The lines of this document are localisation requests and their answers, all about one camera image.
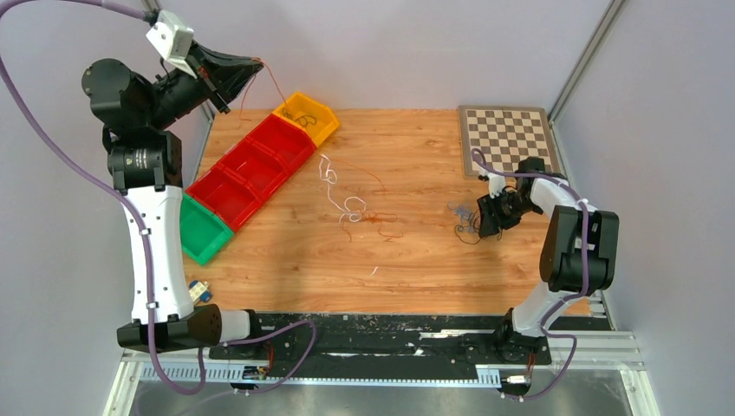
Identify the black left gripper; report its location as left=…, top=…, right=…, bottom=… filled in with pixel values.
left=142, top=39, right=260, bottom=132

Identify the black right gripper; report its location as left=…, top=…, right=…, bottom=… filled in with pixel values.
left=478, top=189, right=539, bottom=238

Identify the brown wire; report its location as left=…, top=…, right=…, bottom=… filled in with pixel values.
left=453, top=212, right=506, bottom=247

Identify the purple thin wire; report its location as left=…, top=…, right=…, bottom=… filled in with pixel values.
left=446, top=200, right=476, bottom=222

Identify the white wire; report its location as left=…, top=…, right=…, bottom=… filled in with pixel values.
left=317, top=153, right=368, bottom=225

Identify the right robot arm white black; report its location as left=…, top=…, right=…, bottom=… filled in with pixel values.
left=472, top=150, right=620, bottom=362

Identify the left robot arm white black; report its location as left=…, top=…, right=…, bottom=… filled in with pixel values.
left=81, top=44, right=265, bottom=359

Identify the wooden chessboard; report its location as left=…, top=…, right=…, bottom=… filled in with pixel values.
left=458, top=105, right=565, bottom=179

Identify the red plastic bin far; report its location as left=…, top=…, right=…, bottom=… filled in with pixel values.
left=245, top=114, right=316, bottom=172

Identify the red plastic bin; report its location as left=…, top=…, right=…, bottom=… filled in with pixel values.
left=186, top=167, right=263, bottom=232
left=216, top=140, right=287, bottom=201
left=245, top=114, right=316, bottom=172

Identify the red plastic bin middle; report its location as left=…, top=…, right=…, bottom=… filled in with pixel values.
left=216, top=140, right=287, bottom=201

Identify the yellow plastic bin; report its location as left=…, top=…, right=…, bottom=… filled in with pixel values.
left=271, top=92, right=341, bottom=147

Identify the red plastic bin near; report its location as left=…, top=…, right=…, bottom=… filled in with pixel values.
left=186, top=167, right=263, bottom=232

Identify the green plastic bin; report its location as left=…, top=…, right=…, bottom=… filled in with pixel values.
left=180, top=193, right=234, bottom=266

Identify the small white blue toy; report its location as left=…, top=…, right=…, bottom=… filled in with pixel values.
left=188, top=280, right=212, bottom=304

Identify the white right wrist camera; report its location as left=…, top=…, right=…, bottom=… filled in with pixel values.
left=486, top=173, right=507, bottom=198

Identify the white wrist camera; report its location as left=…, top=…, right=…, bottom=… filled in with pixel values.
left=486, top=173, right=507, bottom=198
left=146, top=10, right=197, bottom=78

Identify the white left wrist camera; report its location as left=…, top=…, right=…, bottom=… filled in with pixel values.
left=146, top=10, right=197, bottom=78

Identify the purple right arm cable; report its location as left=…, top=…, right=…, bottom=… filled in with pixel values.
left=471, top=147, right=593, bottom=401

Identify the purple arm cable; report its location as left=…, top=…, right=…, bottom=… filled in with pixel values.
left=471, top=147, right=593, bottom=401
left=0, top=0, right=318, bottom=396

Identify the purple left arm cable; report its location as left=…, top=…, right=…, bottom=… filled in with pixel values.
left=0, top=0, right=318, bottom=396

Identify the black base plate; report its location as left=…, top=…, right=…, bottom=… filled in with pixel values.
left=153, top=310, right=611, bottom=381

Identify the aluminium frame rail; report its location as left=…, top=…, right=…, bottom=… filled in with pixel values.
left=121, top=323, right=646, bottom=372

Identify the white slotted cable duct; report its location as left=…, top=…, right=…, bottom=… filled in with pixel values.
left=140, top=366, right=502, bottom=388

